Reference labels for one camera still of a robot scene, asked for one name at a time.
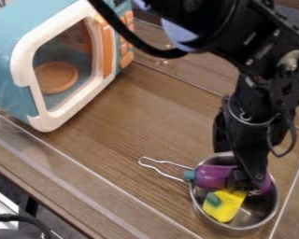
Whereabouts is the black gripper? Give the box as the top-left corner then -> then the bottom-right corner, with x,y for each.
214,97 -> 297,191

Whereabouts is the purple toy eggplant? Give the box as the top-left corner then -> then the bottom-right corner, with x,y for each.
183,164 -> 271,195

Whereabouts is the silver pot with wire handle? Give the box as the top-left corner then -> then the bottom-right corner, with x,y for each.
139,152 -> 279,236

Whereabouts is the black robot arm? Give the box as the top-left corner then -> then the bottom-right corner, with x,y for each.
143,0 -> 299,190

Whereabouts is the yellow toy vegetable piece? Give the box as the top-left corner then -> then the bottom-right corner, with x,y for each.
202,190 -> 247,223

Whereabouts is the clear acrylic front barrier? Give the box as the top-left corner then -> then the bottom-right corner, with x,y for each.
0,112 -> 200,239

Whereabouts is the blue toy microwave oven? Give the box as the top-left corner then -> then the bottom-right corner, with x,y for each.
0,0 -> 135,132

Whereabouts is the black cable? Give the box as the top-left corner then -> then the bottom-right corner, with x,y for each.
87,0 -> 191,60

